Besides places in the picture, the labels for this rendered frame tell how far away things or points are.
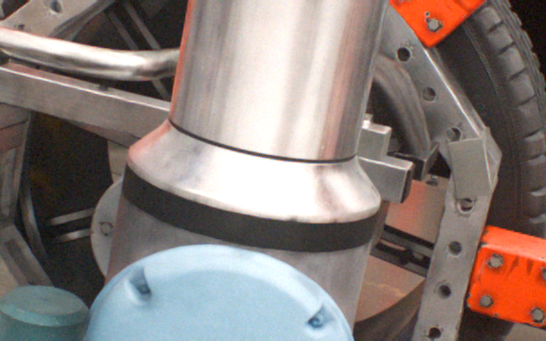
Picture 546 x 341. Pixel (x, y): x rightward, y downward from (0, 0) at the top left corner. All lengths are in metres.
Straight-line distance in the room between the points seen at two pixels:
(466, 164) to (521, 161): 0.10
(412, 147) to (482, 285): 0.21
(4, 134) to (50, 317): 0.19
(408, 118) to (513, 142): 0.23
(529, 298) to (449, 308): 0.08
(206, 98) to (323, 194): 0.06
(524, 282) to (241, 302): 0.71
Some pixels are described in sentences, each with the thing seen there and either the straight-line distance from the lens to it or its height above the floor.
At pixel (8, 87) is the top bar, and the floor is 0.96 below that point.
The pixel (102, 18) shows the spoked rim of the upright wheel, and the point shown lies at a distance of 1.36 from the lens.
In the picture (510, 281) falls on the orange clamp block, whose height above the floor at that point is 0.85.
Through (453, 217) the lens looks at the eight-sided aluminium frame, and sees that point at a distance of 1.17.
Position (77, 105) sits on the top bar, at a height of 0.96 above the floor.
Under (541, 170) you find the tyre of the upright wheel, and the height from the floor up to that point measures 0.95.
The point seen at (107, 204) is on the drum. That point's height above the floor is 0.87.
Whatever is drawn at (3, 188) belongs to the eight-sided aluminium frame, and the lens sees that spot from 1.35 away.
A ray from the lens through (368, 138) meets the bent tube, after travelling 0.97.
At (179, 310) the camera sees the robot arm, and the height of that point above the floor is 1.01.
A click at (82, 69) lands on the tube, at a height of 0.99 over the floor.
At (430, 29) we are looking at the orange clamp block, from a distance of 1.14.
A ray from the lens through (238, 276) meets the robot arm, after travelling 0.48.
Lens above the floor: 1.19
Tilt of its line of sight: 14 degrees down
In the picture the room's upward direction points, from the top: 11 degrees clockwise
